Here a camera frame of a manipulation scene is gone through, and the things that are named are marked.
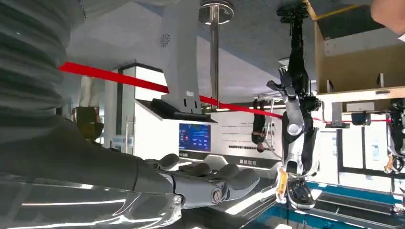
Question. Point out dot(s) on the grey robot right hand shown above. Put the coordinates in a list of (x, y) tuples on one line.
[(79, 177)]

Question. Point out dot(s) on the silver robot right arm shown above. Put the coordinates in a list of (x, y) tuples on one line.
[(28, 63)]

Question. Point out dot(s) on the red barrier belt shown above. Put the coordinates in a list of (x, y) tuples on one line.
[(110, 75)]

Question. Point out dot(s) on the blue display screen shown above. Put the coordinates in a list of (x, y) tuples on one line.
[(194, 137)]

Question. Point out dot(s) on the grey kiosk column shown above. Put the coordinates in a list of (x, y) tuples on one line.
[(181, 69)]

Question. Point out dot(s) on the person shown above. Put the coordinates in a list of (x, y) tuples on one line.
[(258, 126), (390, 14)]

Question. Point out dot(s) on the white stepladder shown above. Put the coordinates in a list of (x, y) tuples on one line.
[(270, 126)]

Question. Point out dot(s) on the black white humanoid robot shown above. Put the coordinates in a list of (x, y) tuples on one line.
[(397, 126), (296, 110)]

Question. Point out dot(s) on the wooden desk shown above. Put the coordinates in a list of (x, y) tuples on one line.
[(354, 69)]

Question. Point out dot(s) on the steel stanchion post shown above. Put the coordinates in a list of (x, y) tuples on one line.
[(214, 63)]

